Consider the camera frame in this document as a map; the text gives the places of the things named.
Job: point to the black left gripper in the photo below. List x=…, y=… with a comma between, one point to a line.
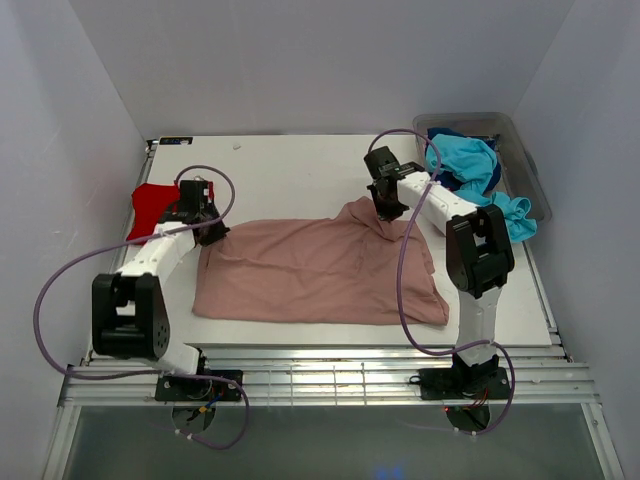
x=219, y=232

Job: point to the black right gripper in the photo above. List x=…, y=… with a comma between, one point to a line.
x=387, y=214

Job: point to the dusty pink t-shirt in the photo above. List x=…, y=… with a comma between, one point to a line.
x=350, y=269

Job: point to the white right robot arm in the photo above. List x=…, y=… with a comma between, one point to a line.
x=478, y=260

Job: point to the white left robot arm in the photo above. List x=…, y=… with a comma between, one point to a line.
x=130, y=319

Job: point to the folded red t-shirt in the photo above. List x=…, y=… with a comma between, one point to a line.
x=150, y=210

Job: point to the turquoise t-shirt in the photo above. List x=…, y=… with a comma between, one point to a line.
x=516, y=210

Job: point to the blue label sticker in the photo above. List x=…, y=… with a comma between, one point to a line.
x=175, y=140

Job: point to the clear plastic bin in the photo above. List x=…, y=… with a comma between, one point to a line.
x=519, y=172

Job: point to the aluminium extrusion frame rail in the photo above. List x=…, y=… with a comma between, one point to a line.
x=297, y=377

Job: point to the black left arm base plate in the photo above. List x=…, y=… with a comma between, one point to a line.
x=180, y=389

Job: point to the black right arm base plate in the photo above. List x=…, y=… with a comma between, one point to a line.
x=448, y=384

